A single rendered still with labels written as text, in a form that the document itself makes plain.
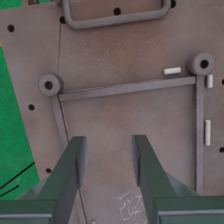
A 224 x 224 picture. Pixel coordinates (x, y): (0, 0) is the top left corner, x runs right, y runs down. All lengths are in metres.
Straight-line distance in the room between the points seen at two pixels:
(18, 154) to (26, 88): 1.88
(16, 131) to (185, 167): 1.89
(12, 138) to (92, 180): 1.81
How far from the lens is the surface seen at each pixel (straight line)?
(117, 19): 0.33
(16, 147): 2.20
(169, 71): 0.34
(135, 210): 0.48
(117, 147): 0.37
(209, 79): 0.37
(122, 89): 0.32
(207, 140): 0.41
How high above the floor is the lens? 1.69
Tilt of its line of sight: 75 degrees down
